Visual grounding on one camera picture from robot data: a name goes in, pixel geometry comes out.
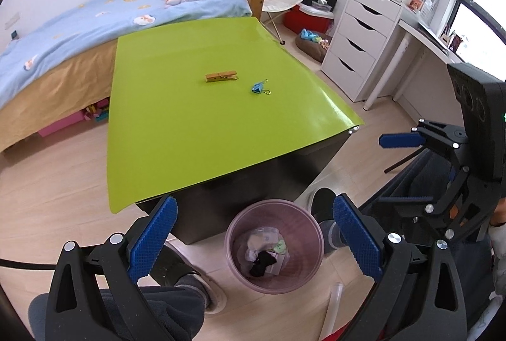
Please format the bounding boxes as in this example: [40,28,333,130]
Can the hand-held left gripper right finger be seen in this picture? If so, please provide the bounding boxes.
[333,194,468,341]

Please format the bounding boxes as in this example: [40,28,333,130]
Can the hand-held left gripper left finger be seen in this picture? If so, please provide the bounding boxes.
[44,196,178,341]

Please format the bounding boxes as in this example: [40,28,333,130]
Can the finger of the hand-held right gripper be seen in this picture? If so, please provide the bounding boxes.
[375,166,489,241]
[379,119,471,176]

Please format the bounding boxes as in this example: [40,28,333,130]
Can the mauve waste bin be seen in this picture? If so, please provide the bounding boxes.
[225,199,325,294]

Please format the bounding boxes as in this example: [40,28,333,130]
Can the black sock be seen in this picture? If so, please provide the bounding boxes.
[249,251,279,278]

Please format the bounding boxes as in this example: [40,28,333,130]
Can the white cloth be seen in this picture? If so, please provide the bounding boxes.
[244,232,277,263]

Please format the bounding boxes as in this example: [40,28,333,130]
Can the blue binder clip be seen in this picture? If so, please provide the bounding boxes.
[250,78,273,95]

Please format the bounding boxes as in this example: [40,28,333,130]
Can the person's right forearm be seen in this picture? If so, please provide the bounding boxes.
[488,224,506,260]

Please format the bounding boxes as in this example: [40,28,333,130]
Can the person's right hand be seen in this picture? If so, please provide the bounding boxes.
[491,199,506,227]

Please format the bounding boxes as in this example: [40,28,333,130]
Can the black tripod leg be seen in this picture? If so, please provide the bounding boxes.
[384,149,423,174]

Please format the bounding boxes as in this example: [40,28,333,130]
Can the person's right grey sock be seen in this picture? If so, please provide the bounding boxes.
[318,220,346,251]

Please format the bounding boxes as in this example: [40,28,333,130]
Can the person's grey sock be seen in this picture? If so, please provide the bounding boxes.
[318,220,346,251]
[174,273,210,310]

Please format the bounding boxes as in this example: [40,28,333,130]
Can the person's left black shoe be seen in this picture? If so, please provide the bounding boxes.
[148,242,228,314]

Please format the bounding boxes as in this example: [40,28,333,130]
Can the person's black shoe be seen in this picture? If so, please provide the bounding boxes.
[310,188,338,225]
[148,242,228,314]

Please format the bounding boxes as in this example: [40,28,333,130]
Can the person's right black shoe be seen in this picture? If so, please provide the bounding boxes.
[310,188,338,225]

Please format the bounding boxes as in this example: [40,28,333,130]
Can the person's left grey sock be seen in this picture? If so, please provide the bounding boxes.
[174,273,210,310]

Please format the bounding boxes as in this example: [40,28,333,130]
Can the translucent plastic tube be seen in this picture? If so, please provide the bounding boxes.
[326,283,345,339]

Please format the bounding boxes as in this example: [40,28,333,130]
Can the person's left leg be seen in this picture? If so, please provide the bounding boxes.
[28,286,206,341]

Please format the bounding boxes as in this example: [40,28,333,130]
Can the white desk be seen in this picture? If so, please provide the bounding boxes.
[364,19,465,113]

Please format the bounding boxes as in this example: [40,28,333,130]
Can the white drawer cabinet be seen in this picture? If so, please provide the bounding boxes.
[320,0,404,102]

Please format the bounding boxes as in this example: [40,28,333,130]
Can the brown pet bed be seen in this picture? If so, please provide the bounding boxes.
[295,29,335,63]

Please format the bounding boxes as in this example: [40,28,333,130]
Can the green top table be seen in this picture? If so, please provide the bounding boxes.
[106,17,365,247]

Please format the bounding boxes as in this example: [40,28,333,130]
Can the black chair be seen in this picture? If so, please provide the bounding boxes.
[0,257,56,271]

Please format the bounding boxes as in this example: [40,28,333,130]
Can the colourful toys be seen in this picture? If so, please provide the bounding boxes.
[81,98,110,123]

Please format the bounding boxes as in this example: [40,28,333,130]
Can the pink storage box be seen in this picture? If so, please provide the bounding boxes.
[37,108,85,137]

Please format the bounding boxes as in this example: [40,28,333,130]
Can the red storage box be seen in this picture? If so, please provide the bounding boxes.
[282,3,335,35]

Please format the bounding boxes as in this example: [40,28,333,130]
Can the wooden clothespin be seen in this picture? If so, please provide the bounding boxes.
[205,69,239,84]

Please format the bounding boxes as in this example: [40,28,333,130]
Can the tan wooden bed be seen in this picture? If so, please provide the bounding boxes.
[0,0,267,154]

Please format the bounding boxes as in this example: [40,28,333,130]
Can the blue printed blanket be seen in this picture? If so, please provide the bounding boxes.
[0,0,253,110]

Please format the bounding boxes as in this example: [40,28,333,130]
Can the small picture frame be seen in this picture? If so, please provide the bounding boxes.
[439,29,465,51]

